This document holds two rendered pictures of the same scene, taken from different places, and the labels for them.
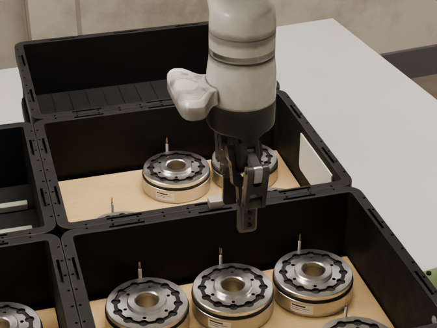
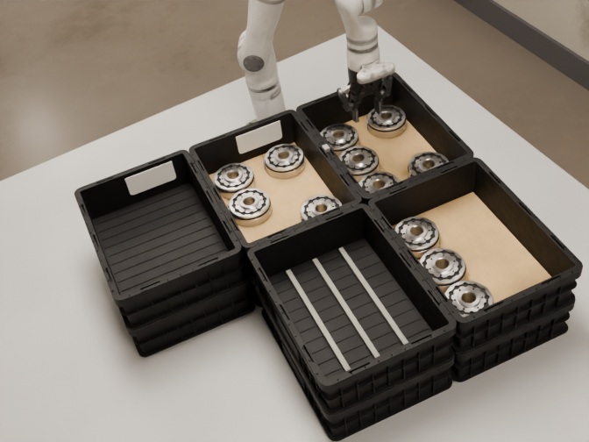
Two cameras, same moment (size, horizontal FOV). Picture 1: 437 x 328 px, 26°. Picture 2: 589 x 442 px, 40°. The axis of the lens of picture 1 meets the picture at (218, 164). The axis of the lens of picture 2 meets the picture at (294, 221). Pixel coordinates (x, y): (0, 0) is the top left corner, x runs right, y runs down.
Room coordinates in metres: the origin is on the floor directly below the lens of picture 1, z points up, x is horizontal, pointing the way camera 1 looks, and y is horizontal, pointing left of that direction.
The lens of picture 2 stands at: (1.17, 1.48, 2.24)
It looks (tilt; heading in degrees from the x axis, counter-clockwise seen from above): 46 degrees down; 268
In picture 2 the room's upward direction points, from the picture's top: 9 degrees counter-clockwise
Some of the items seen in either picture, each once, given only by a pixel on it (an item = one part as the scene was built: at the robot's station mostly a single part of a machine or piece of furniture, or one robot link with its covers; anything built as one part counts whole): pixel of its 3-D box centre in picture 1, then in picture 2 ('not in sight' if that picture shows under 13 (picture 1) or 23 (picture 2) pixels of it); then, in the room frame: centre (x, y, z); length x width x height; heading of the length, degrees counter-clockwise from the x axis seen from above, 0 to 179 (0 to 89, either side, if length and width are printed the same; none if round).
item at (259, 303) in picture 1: (232, 289); (358, 160); (0.94, -0.02, 0.86); 0.10 x 0.10 x 0.01
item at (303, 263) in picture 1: (313, 271); (338, 134); (0.97, -0.12, 0.86); 0.05 x 0.05 x 0.01
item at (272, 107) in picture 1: (240, 128); (364, 77); (0.91, -0.02, 1.11); 0.08 x 0.08 x 0.09
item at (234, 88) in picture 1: (224, 71); (366, 55); (0.91, -0.01, 1.18); 0.11 x 0.09 x 0.06; 106
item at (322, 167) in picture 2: (185, 187); (273, 191); (1.16, 0.05, 0.87); 0.40 x 0.30 x 0.11; 106
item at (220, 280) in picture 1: (232, 286); (358, 158); (0.94, -0.02, 0.86); 0.05 x 0.05 x 0.01
